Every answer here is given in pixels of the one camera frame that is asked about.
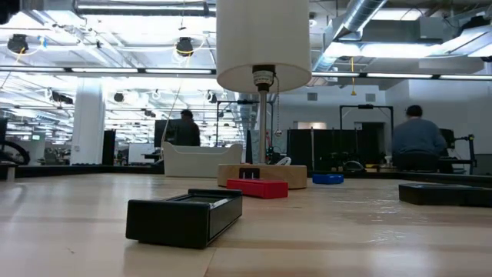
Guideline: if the red box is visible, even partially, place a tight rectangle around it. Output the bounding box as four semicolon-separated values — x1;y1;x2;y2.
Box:
226;178;289;200

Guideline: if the blue digital timer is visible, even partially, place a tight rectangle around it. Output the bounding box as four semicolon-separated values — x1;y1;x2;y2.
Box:
311;173;345;185

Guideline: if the black digital timer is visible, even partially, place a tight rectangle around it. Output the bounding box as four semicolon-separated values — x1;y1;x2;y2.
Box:
125;188;244;249

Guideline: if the black rectangular box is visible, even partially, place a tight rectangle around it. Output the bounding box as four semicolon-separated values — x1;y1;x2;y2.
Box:
398;182;492;209

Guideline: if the white plastic bin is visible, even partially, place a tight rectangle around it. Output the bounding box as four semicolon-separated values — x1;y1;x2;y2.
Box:
161;141;244;179

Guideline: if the person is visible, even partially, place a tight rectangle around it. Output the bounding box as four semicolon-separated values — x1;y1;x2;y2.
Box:
391;104;449;172
168;109;201;147

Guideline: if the black monitor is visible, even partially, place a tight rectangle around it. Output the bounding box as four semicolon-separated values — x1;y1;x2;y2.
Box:
154;118;174;149

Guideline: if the white shade wooden base lamp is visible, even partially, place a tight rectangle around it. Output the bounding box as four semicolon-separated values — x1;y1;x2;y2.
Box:
215;0;313;190

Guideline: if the black tall cabinet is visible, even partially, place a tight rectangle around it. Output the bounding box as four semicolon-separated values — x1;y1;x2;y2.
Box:
101;129;116;165

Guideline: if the white building pillar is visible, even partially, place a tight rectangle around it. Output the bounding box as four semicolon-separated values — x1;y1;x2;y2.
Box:
70;78;106;165

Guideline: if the black workstation equipment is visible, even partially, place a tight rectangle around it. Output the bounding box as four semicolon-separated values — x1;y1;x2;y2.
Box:
440;128;477;174

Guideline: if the black ceiling cable reel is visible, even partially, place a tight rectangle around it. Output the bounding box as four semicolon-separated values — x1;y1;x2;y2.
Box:
175;36;194;58
6;33;30;54

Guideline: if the yellow hanging pendant cord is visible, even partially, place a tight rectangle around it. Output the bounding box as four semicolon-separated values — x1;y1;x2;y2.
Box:
349;56;357;96

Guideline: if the black metal rig frame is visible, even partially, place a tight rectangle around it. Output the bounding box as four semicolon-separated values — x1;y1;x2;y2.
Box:
339;104;394;170

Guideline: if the silver ventilation duct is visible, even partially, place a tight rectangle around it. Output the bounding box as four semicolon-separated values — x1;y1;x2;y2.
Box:
313;0;387;72

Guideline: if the black aluminium table frame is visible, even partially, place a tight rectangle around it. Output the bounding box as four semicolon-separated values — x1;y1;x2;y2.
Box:
0;164;492;189

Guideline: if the black curved cable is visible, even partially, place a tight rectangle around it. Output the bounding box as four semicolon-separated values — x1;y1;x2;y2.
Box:
0;140;32;166

